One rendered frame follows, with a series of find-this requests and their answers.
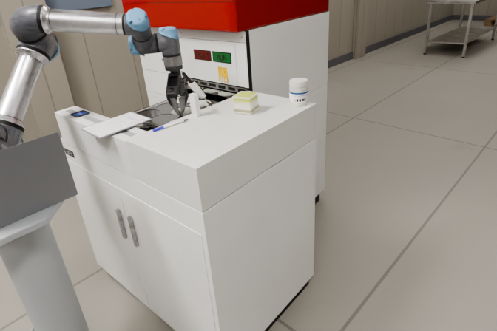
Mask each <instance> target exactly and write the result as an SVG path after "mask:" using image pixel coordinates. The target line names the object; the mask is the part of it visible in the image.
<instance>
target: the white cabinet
mask: <svg viewBox="0 0 497 331"><path fill-rule="evenodd" d="M62 144H63V147H64V151H65V154H66V156H67V161H68V163H69V166H70V170H71V172H72V177H73V179H74V182H75V187H76V189H77V192H78V195H76V198H77V200H78V204H79V207H80V210H81V214H82V217H83V219H84V223H85V225H86V229H87V233H88V235H89V239H90V241H91V245H92V249H93V251H94V254H95V258H96V260H97V263H98V265H100V266H101V267H102V268H103V269H105V271H106V272H108V273H109V274H110V275H111V276H112V277H113V278H115V279H116V280H117V281H118V282H119V283H121V284H122V285H123V286H124V287H125V288H126V289H127V290H128V291H129V292H131V293H132V294H133V295H134V296H136V297H137V298H138V299H139V300H140V301H142V302H143V303H144V304H145V305H146V306H147V307H148V308H149V309H151V310H152V311H153V312H154V313H155V314H157V315H158V316H159V317H160V318H162V319H163V320H164V321H165V322H166V323H167V324H168V325H169V326H170V327H171V328H173V329H174V330H175V331H268V330H269V329H270V328H271V327H272V325H273V324H274V323H275V322H276V321H277V319H278V318H279V317H280V316H281V315H282V314H283V313H284V312H285V311H286V310H287V308H288V307H289V306H290V305H291V303H292V302H293V301H294V300H295V299H296V298H297V297H298V295H299V294H301V292H302V291H303V290H304V289H305V288H306V286H307V285H308V284H309V279H310V278H311V277H312V276H313V275H314V223H315V171H316V138H314V139H313V140H311V141H309V142H308V143H306V144H305V145H304V146H302V147H300V148H299V149H297V150H296V151H294V152H293V153H291V154H290V155H288V156H287V157H285V158H284V159H282V160H281V161H279V162H278V163H276V164H275V165H273V166H272V167H270V168H269V169H267V170H266V171H264V172H263V173H262V174H260V175H258V176H257V177H255V178H254V179H253V180H251V181H249V182H248V183H246V184H245V185H243V186H242V187H240V188H238V189H237V190H236V191H234V192H233V193H231V194H230V195H228V196H227V197H225V198H224V199H222V200H221V201H219V202H218V203H216V204H215V205H213V206H212V207H210V208H209V209H207V210H206V211H204V212H201V211H199V210H197V209H195V208H193V207H191V206H189V205H187V204H185V203H183V202H181V201H179V200H177V199H175V198H173V197H171V196H169V195H168V194H165V193H163V192H162V191H159V190H158V189H156V188H153V187H152V186H150V185H147V184H146V183H144V182H141V181H140V180H137V179H134V178H132V177H130V176H128V175H126V174H124V173H122V172H120V171H118V170H116V169H114V168H112V167H110V166H108V165H107V164H105V163H102V162H101V161H99V160H96V159H95V158H93V157H91V156H89V155H87V154H85V153H83V152H81V151H79V150H77V149H75V148H73V147H72V146H69V145H67V144H66V143H63V142H62Z"/></svg>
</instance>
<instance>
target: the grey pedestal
mask: <svg viewBox="0 0 497 331"><path fill-rule="evenodd" d="M63 202H64V201H62V202H60V203H57V204H55V205H53V206H50V207H48V208H45V209H44V210H42V211H39V212H37V213H35V214H32V215H30V216H27V217H25V218H23V219H20V220H19V221H17V222H14V223H12V224H10V225H7V226H5V227H3V228H0V257H1V259H2V261H3V263H4V265H5V267H6V269H7V272H8V273H9V275H10V278H11V280H12V282H13V284H14V287H15V289H16V291H17V293H18V295H19V298H20V299H21V302H22V304H23V305H24V308H25V310H26V312H27V314H28V317H29V319H30V321H31V323H32V325H33V326H32V329H31V330H30V331H89V328H88V326H87V322H86V320H85V317H84V314H83V312H82V309H81V306H80V304H79V301H78V298H77V295H76V294H75V290H74V288H73V285H72V282H71V280H70V276H69V274H68V272H67V268H66V266H65V264H64V260H63V258H62V255H61V252H60V250H59V247H58V244H57V241H56V240H55V236H54V234H53V230H52V228H51V226H50V221H51V220H52V218H53V217H54V216H55V214H56V212H57V211H58V209H59V208H60V207H61V205H62V204H63Z"/></svg>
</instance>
